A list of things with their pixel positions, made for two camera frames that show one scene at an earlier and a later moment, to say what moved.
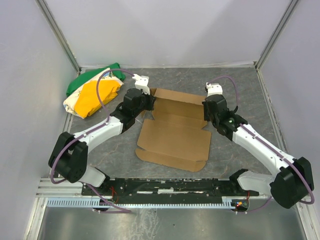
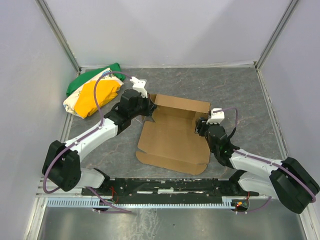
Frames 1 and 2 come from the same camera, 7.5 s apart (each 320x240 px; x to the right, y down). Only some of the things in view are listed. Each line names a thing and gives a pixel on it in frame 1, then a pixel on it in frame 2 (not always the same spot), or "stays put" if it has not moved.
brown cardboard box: x=175 y=137 stays put
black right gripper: x=208 y=110 to x=201 y=125
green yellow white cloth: x=90 y=92 stays put
